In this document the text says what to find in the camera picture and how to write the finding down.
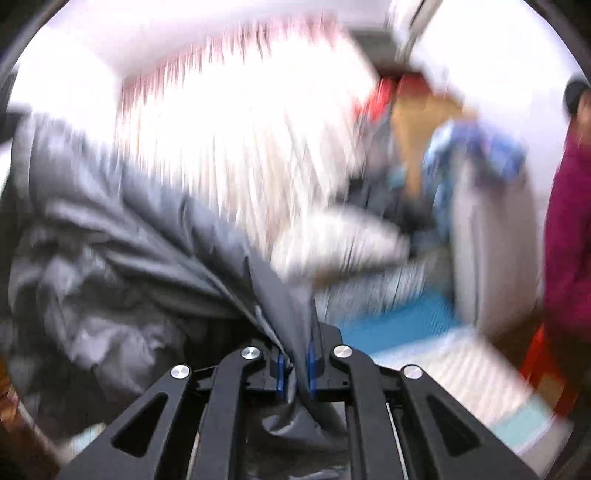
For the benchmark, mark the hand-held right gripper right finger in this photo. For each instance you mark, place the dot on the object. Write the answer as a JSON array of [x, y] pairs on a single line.
[[313, 364]]

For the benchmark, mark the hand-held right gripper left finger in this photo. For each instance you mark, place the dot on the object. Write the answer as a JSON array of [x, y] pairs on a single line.
[[280, 372]]

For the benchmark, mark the grey garment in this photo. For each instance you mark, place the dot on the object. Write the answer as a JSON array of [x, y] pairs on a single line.
[[115, 258]]

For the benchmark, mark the striped bed sheet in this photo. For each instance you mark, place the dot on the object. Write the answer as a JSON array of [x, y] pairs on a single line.
[[415, 341]]

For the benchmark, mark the white striped pillow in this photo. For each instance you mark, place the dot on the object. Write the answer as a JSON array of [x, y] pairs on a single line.
[[337, 244]]

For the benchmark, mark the red stool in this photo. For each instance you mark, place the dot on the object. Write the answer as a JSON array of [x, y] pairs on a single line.
[[549, 369]]

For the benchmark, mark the white striped garment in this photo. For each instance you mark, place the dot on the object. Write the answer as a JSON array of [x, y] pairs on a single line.
[[240, 138]]

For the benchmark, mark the blue patterned cloth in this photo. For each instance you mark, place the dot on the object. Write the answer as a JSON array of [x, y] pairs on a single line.
[[466, 161]]

